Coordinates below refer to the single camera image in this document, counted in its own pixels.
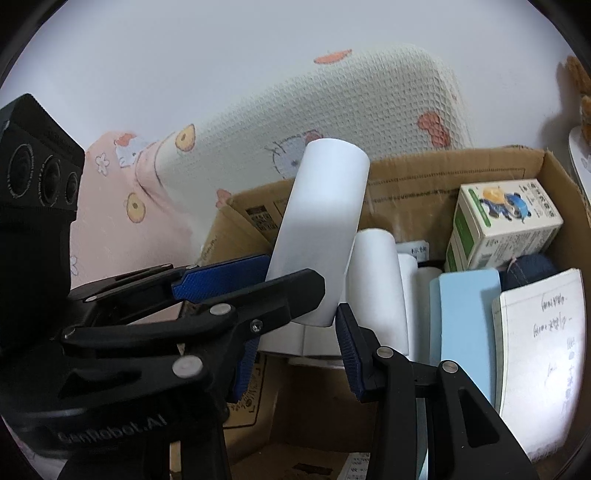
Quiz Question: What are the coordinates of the brown cardboard box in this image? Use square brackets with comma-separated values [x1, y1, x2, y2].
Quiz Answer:
[168, 145, 591, 480]

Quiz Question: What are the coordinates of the white tray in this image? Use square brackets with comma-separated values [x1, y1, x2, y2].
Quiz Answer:
[568, 126, 591, 185]

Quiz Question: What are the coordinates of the light blue rectangular pack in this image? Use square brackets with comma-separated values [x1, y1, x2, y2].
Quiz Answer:
[429, 268, 503, 411]

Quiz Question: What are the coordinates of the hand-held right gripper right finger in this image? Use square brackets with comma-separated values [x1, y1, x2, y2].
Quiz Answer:
[335, 303, 542, 480]

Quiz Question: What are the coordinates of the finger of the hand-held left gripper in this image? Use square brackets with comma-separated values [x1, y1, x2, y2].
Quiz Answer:
[68, 253, 274, 305]
[55, 269, 327, 408]

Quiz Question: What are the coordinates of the white lined notebook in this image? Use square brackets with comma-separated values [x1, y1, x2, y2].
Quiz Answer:
[492, 268, 587, 463]

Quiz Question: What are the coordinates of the brown teddy bear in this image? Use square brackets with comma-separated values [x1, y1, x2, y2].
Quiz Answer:
[566, 55, 591, 134]

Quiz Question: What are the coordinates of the pink printed bed sheet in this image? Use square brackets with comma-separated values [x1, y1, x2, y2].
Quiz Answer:
[0, 130, 220, 480]

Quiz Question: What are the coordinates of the dark blue denim item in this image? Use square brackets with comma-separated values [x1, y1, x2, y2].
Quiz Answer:
[501, 253, 559, 292]

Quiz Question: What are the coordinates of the white cat print pillow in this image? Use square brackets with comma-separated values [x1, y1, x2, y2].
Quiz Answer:
[154, 44, 474, 217]

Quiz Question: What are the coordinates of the green white carton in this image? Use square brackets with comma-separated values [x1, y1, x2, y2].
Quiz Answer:
[444, 179, 565, 274]

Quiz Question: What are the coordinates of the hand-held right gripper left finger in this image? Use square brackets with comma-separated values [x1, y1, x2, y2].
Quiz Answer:
[60, 339, 260, 480]

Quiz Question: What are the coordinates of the stack of white rolls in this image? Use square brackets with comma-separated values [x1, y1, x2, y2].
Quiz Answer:
[259, 253, 441, 370]

